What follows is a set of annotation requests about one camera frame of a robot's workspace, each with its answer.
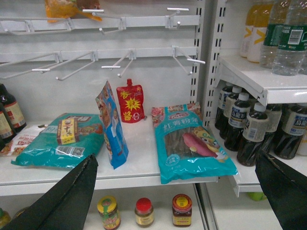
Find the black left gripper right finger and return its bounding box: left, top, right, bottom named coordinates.
left=255, top=150, right=307, bottom=230

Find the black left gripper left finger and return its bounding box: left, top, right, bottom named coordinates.
left=3, top=154, right=98, bottom=230

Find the sauce jar yellow lid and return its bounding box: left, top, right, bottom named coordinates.
left=97, top=195, right=121, bottom=230

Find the teal noodle bag left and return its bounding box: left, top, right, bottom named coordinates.
left=11, top=113, right=104, bottom=168

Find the teal noodle bag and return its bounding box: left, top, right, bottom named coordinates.
left=11, top=113, right=104, bottom=168
left=151, top=103, right=237, bottom=184

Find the dark oolong tea bottle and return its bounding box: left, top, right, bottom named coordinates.
left=236, top=102, right=269, bottom=166

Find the small yellow spice box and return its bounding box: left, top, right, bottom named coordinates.
left=57, top=118, right=80, bottom=145

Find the sauce jar red lid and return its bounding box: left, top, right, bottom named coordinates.
left=134, top=197, right=154, bottom=228

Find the blue standing snack bag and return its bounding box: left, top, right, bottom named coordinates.
left=95, top=81, right=129, bottom=169

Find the chili sauce jar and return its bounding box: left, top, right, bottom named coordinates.
left=172, top=194, right=192, bottom=227

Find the teal noodle bag right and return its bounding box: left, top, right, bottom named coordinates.
left=151, top=103, right=237, bottom=184

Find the red sauce pouch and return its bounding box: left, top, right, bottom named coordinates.
left=117, top=79, right=145, bottom=123

